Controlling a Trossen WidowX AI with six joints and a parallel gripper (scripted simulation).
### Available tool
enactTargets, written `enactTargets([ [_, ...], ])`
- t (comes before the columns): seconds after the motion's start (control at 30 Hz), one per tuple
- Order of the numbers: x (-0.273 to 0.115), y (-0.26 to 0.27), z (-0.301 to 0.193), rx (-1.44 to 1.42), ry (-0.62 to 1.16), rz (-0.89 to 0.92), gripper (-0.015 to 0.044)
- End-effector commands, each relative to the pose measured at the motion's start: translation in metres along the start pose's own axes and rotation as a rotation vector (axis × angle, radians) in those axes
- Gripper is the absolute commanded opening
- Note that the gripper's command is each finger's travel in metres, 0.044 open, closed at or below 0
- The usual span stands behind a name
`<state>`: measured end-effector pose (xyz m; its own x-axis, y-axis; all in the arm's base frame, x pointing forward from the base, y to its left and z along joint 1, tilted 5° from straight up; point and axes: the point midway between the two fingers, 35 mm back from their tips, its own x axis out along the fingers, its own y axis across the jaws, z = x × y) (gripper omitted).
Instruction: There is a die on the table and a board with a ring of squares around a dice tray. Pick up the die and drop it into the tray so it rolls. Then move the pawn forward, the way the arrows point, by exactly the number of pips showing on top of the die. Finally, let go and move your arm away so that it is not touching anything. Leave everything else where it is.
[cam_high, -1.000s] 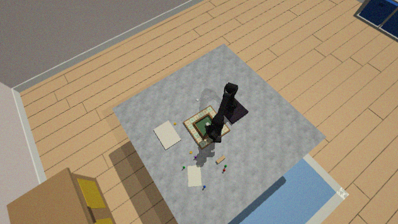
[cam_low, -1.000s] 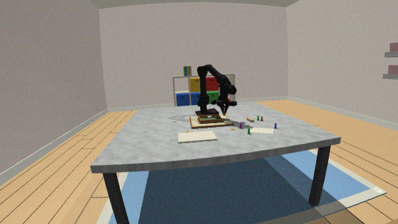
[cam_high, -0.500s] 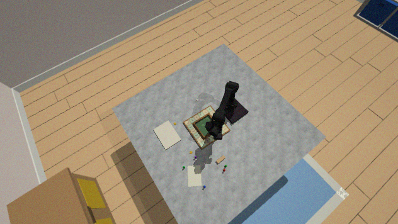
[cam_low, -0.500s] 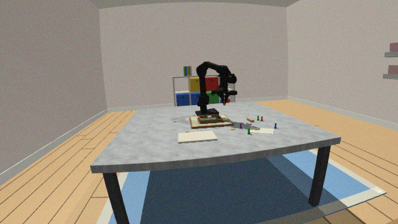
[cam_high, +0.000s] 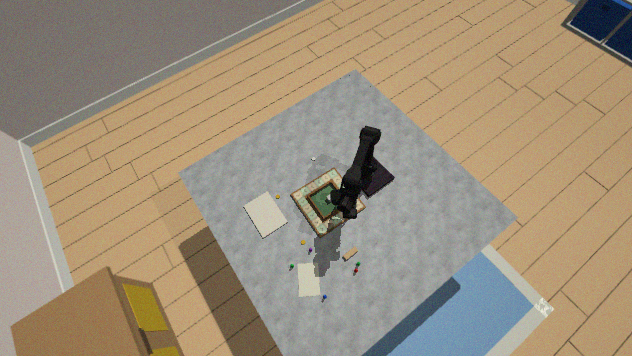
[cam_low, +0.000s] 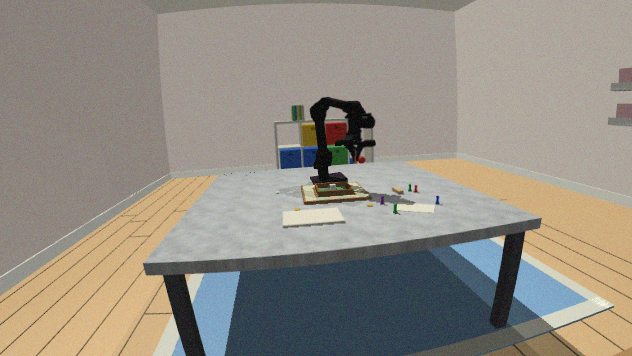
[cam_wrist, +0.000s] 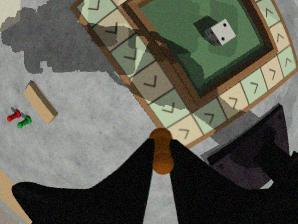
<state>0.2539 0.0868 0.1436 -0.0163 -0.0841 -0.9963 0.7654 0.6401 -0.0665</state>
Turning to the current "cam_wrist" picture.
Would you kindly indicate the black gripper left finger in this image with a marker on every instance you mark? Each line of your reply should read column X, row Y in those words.
column 119, row 199

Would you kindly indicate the white die with black pips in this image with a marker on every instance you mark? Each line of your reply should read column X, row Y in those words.
column 220, row 32

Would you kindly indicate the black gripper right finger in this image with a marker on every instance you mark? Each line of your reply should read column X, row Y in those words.
column 204, row 196

